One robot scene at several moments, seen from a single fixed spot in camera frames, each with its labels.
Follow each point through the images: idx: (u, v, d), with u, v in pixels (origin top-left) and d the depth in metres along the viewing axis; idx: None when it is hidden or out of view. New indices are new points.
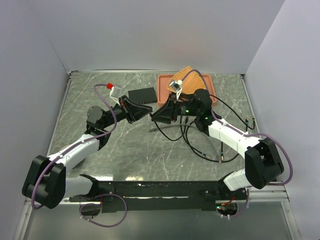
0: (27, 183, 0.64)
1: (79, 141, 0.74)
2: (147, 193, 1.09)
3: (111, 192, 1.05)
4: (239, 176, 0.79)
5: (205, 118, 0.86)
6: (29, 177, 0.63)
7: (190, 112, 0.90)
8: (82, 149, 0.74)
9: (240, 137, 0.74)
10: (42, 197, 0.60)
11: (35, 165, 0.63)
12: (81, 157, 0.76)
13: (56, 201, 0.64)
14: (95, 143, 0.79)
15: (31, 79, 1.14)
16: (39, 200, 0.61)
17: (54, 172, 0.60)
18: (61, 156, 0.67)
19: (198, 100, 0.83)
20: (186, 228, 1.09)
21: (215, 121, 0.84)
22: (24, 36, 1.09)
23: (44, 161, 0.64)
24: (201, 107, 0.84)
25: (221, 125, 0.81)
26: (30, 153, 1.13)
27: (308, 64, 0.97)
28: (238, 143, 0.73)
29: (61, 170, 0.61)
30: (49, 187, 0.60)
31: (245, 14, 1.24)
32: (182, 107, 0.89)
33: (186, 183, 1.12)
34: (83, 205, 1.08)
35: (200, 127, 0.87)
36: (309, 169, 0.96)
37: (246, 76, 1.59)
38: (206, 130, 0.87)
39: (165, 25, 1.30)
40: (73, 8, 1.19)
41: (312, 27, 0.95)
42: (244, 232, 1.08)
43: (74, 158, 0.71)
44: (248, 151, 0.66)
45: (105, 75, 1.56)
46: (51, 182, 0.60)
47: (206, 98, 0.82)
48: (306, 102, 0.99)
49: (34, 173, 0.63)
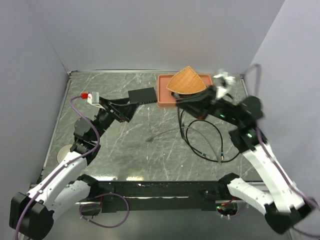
0: (12, 220, 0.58)
1: (62, 166, 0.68)
2: (147, 193, 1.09)
3: (111, 192, 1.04)
4: (251, 197, 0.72)
5: (248, 134, 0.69)
6: (12, 215, 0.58)
7: (226, 117, 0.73)
8: (66, 174, 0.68)
9: (285, 188, 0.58)
10: (29, 232, 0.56)
11: (15, 204, 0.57)
12: (68, 179, 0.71)
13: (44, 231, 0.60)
14: (81, 162, 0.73)
15: (31, 79, 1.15)
16: (27, 234, 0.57)
17: (34, 212, 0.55)
18: (41, 191, 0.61)
19: (246, 112, 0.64)
20: (186, 227, 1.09)
21: (261, 147, 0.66)
22: (24, 37, 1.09)
23: (24, 199, 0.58)
24: (246, 121, 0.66)
25: (267, 159, 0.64)
26: (31, 153, 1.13)
27: (308, 64, 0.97)
28: (280, 194, 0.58)
29: (41, 210, 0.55)
30: (33, 226, 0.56)
31: (244, 14, 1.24)
32: (217, 110, 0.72)
33: (186, 183, 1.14)
34: (82, 205, 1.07)
35: (237, 142, 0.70)
36: (309, 170, 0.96)
37: (246, 76, 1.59)
38: (243, 148, 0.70)
39: (165, 26, 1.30)
40: (73, 8, 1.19)
41: (312, 28, 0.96)
42: (244, 232, 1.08)
43: (59, 186, 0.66)
44: (291, 213, 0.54)
45: (105, 75, 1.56)
46: (34, 221, 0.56)
47: (258, 112, 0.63)
48: (305, 102, 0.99)
49: (14, 210, 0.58)
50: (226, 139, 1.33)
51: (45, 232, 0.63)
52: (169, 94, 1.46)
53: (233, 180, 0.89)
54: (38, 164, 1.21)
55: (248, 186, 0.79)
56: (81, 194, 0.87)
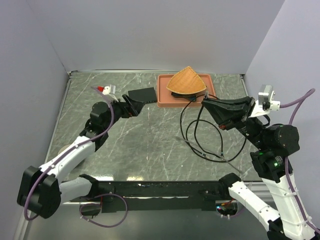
0: (21, 194, 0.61)
1: (73, 146, 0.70)
2: (147, 193, 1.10)
3: (111, 192, 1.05)
4: (254, 208, 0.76)
5: (275, 163, 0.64)
6: (22, 188, 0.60)
7: (250, 136, 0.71)
8: (76, 154, 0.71)
9: (301, 221, 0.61)
10: (36, 207, 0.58)
11: (27, 177, 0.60)
12: (77, 161, 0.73)
13: (49, 208, 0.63)
14: (91, 146, 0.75)
15: (31, 78, 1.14)
16: (33, 209, 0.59)
17: (45, 184, 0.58)
18: (53, 166, 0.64)
19: (281, 144, 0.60)
20: (186, 228, 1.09)
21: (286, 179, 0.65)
22: (24, 36, 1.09)
23: (36, 173, 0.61)
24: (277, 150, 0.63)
25: (289, 193, 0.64)
26: (30, 152, 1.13)
27: (308, 64, 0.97)
28: (294, 226, 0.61)
29: (53, 182, 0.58)
30: (42, 198, 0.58)
31: (244, 14, 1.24)
32: (244, 128, 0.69)
33: (186, 183, 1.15)
34: (82, 205, 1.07)
35: (261, 169, 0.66)
36: (310, 169, 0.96)
37: (246, 76, 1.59)
38: (265, 174, 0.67)
39: (165, 25, 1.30)
40: (73, 8, 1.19)
41: (312, 27, 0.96)
42: (244, 233, 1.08)
43: (69, 165, 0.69)
44: None
45: (105, 75, 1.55)
46: (43, 194, 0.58)
47: (292, 147, 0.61)
48: (305, 102, 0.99)
49: (25, 183, 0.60)
50: (226, 139, 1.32)
51: (51, 210, 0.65)
52: (169, 94, 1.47)
53: (235, 183, 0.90)
54: (38, 164, 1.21)
55: (252, 194, 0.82)
56: (80, 193, 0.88)
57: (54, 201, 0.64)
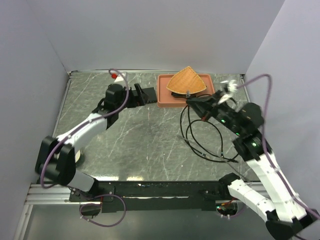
0: (39, 163, 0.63)
1: (87, 120, 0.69)
2: (147, 193, 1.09)
3: (111, 192, 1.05)
4: (253, 202, 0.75)
5: (253, 143, 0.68)
6: (39, 157, 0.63)
7: (226, 124, 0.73)
8: (89, 129, 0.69)
9: (289, 199, 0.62)
10: (53, 175, 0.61)
11: (45, 145, 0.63)
12: (90, 136, 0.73)
13: (65, 178, 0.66)
14: (103, 123, 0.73)
15: (31, 79, 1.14)
16: (50, 177, 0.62)
17: (63, 151, 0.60)
18: (69, 136, 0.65)
19: (245, 117, 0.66)
20: (186, 228, 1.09)
21: (265, 156, 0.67)
22: (24, 36, 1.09)
23: (53, 142, 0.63)
24: (247, 127, 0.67)
25: (272, 170, 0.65)
26: (30, 152, 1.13)
27: (308, 64, 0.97)
28: (282, 205, 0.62)
29: (70, 150, 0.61)
30: (59, 166, 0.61)
31: (244, 14, 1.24)
32: (219, 114, 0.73)
33: (186, 184, 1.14)
34: (82, 205, 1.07)
35: (241, 150, 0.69)
36: (309, 169, 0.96)
37: (246, 76, 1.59)
38: (247, 156, 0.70)
39: (165, 25, 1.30)
40: (73, 8, 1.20)
41: (312, 27, 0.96)
42: (244, 233, 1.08)
43: (83, 138, 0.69)
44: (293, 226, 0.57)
45: (105, 75, 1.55)
46: (61, 162, 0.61)
47: (258, 118, 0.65)
48: (305, 102, 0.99)
49: (43, 152, 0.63)
50: (226, 139, 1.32)
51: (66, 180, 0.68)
52: (169, 94, 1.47)
53: (234, 181, 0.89)
54: None
55: (250, 189, 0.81)
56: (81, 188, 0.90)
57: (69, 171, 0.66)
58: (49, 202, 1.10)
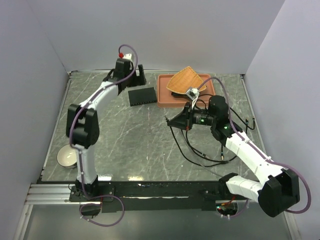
0: (68, 127, 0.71)
1: (100, 88, 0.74)
2: (146, 193, 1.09)
3: (111, 193, 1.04)
4: (246, 187, 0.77)
5: (224, 127, 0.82)
6: (68, 122, 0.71)
7: (206, 122, 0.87)
8: (105, 94, 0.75)
9: (262, 162, 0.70)
10: (83, 136, 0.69)
11: (70, 111, 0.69)
12: (106, 103, 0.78)
13: (92, 139, 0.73)
14: (115, 89, 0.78)
15: (32, 78, 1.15)
16: (80, 139, 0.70)
17: (88, 115, 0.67)
18: (90, 102, 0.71)
19: (212, 105, 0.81)
20: (186, 228, 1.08)
21: (235, 133, 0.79)
22: (24, 36, 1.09)
23: (77, 108, 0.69)
24: (216, 114, 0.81)
25: (242, 141, 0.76)
26: (30, 152, 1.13)
27: (309, 64, 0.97)
28: (258, 168, 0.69)
29: (93, 113, 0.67)
30: (87, 128, 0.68)
31: (244, 14, 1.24)
32: (197, 115, 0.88)
33: (186, 184, 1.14)
34: (82, 205, 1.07)
35: (217, 135, 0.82)
36: (309, 169, 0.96)
37: (246, 76, 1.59)
38: (222, 139, 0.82)
39: (165, 25, 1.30)
40: (73, 8, 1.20)
41: (312, 27, 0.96)
42: (244, 233, 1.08)
43: (102, 103, 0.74)
44: (269, 182, 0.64)
45: (104, 75, 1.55)
46: (88, 125, 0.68)
47: (221, 103, 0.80)
48: (305, 101, 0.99)
49: (71, 117, 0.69)
50: None
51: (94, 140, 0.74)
52: (169, 94, 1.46)
53: (232, 178, 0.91)
54: (38, 165, 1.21)
55: (243, 180, 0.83)
56: (88, 178, 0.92)
57: (96, 134, 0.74)
58: (48, 202, 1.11)
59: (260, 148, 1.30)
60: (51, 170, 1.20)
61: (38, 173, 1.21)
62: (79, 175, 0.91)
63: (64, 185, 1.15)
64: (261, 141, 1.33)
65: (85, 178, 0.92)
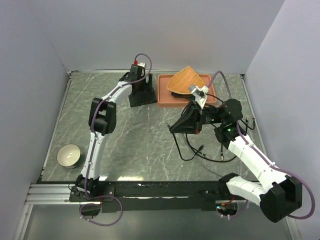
0: (91, 117, 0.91)
1: (118, 86, 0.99)
2: (147, 193, 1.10)
3: (111, 193, 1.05)
4: (248, 190, 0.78)
5: (228, 130, 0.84)
6: (91, 113, 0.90)
7: (216, 120, 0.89)
8: (122, 90, 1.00)
9: (266, 168, 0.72)
10: (103, 125, 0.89)
11: (93, 104, 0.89)
12: (122, 97, 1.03)
13: (111, 128, 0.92)
14: (130, 88, 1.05)
15: (31, 79, 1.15)
16: (101, 127, 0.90)
17: (109, 107, 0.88)
18: (110, 97, 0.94)
19: (227, 113, 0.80)
20: (186, 228, 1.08)
21: (239, 136, 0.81)
22: (24, 36, 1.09)
23: (98, 101, 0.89)
24: (227, 120, 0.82)
25: (246, 145, 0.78)
26: (30, 152, 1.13)
27: (309, 64, 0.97)
28: (262, 174, 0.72)
29: (112, 106, 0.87)
30: (107, 119, 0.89)
31: (244, 14, 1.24)
32: (207, 117, 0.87)
33: (186, 184, 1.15)
34: (82, 205, 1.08)
35: (221, 138, 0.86)
36: (309, 170, 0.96)
37: (246, 76, 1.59)
38: (225, 142, 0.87)
39: (164, 25, 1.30)
40: (72, 8, 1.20)
41: (312, 27, 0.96)
42: (244, 232, 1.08)
43: (119, 97, 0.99)
44: (273, 188, 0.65)
45: (104, 75, 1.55)
46: (107, 115, 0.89)
47: (236, 112, 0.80)
48: (305, 101, 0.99)
49: (93, 108, 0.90)
50: None
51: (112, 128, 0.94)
52: (170, 94, 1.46)
53: (232, 178, 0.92)
54: (37, 165, 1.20)
55: (244, 182, 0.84)
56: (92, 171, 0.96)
57: (114, 124, 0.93)
58: (48, 202, 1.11)
59: (260, 148, 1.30)
60: (51, 170, 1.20)
61: (38, 173, 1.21)
62: (85, 166, 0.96)
63: (64, 185, 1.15)
64: (261, 141, 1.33)
65: (90, 171, 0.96)
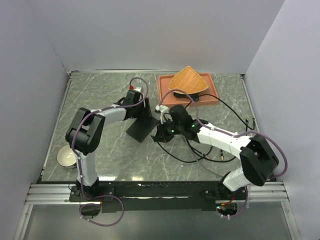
0: (72, 128, 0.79)
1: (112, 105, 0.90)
2: (147, 193, 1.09)
3: (111, 192, 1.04)
4: (237, 175, 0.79)
5: (191, 126, 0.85)
6: (73, 123, 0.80)
7: (175, 130, 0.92)
8: (115, 111, 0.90)
9: (231, 139, 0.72)
10: (83, 141, 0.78)
11: (79, 114, 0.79)
12: (112, 119, 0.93)
13: (92, 147, 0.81)
14: (123, 112, 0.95)
15: (31, 79, 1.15)
16: (80, 142, 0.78)
17: (95, 122, 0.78)
18: (100, 111, 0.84)
19: (170, 113, 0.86)
20: (185, 228, 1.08)
21: (202, 126, 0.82)
22: (24, 36, 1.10)
23: (86, 113, 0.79)
24: (177, 119, 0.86)
25: (210, 130, 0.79)
26: (30, 152, 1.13)
27: (309, 65, 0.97)
28: (230, 146, 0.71)
29: (100, 121, 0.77)
30: (90, 133, 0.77)
31: (244, 15, 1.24)
32: (168, 127, 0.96)
33: (186, 184, 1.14)
34: (82, 205, 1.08)
35: (189, 135, 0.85)
36: (309, 170, 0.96)
37: (246, 76, 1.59)
38: (195, 137, 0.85)
39: (164, 26, 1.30)
40: (72, 8, 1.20)
41: (312, 27, 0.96)
42: (244, 232, 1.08)
43: (109, 116, 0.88)
44: (241, 152, 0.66)
45: (104, 75, 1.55)
46: (91, 129, 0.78)
47: (177, 108, 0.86)
48: (305, 102, 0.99)
49: (77, 118, 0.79)
50: None
51: (92, 149, 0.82)
52: (171, 94, 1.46)
53: (224, 176, 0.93)
54: (37, 165, 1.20)
55: (233, 172, 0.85)
56: (87, 179, 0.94)
57: (96, 143, 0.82)
58: (48, 202, 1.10)
59: None
60: (51, 170, 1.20)
61: (38, 174, 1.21)
62: (78, 177, 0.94)
63: (64, 185, 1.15)
64: None
65: (84, 180, 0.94)
